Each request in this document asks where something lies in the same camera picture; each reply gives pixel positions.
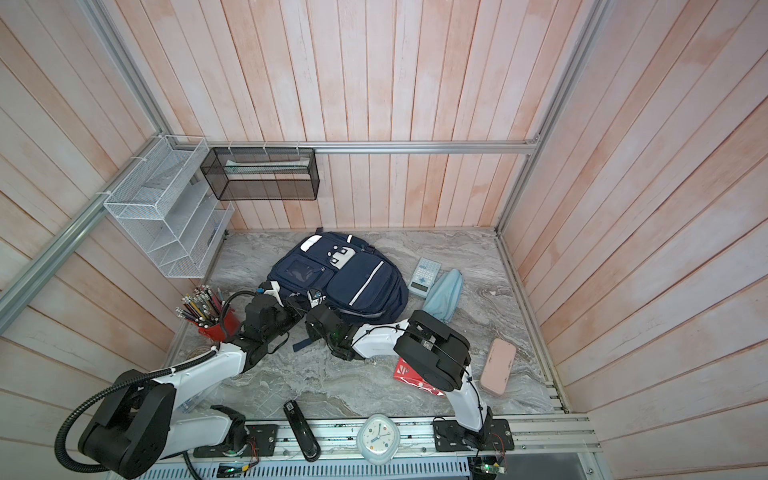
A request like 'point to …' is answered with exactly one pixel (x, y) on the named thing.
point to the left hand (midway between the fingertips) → (311, 304)
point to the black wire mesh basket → (262, 173)
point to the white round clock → (378, 438)
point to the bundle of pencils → (202, 306)
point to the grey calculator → (424, 277)
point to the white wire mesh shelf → (170, 210)
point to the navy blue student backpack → (343, 269)
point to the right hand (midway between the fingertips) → (312, 313)
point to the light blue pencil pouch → (443, 294)
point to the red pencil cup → (226, 327)
